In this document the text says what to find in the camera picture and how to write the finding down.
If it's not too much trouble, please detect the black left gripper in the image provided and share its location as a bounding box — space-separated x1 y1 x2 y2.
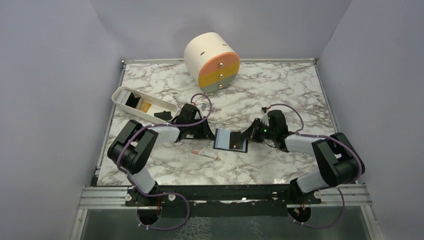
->
187 116 215 140

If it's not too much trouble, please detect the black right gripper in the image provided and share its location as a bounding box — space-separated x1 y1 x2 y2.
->
239 117 276 143

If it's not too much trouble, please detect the black card holder wallet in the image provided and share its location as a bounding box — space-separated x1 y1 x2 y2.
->
213 129 248 153

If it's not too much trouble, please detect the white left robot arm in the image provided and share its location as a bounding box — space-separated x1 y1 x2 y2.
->
107 103 215 206

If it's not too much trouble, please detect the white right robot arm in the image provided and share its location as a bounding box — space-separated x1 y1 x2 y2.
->
241 110 365 204

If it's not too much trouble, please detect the stack of cards in tray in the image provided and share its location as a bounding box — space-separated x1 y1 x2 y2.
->
116 89 152 113

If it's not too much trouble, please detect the white oblong tray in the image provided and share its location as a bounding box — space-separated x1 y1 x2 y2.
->
111 86 178 124

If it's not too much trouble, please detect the orange capped syringe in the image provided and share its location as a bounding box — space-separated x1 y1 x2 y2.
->
191 150 220 160

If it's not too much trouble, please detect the cream round drawer cabinet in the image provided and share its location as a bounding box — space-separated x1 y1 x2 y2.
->
183 32 240 93

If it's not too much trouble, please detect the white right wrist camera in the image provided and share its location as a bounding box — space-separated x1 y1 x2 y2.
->
260 112 269 126

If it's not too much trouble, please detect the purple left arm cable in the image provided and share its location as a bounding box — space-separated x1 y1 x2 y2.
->
115 93 213 232

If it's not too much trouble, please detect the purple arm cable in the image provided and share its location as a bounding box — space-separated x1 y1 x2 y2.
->
115 93 213 232
261 103 364 230

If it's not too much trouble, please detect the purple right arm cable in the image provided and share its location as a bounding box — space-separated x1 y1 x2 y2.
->
261 103 364 230

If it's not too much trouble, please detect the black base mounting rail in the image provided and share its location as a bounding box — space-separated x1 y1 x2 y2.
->
124 184 322 218

